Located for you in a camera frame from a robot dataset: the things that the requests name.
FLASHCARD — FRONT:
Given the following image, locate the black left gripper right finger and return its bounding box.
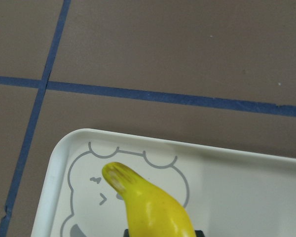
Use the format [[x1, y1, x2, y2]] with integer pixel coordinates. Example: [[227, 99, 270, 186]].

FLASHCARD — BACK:
[[195, 230, 205, 237]]

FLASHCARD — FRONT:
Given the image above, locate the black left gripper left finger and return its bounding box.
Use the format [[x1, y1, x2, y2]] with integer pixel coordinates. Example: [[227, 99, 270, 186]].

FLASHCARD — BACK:
[[124, 229, 130, 237]]

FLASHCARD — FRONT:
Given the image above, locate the white rectangular plate tray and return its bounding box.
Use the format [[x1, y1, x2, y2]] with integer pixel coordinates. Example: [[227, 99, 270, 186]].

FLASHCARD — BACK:
[[32, 128, 296, 237]]

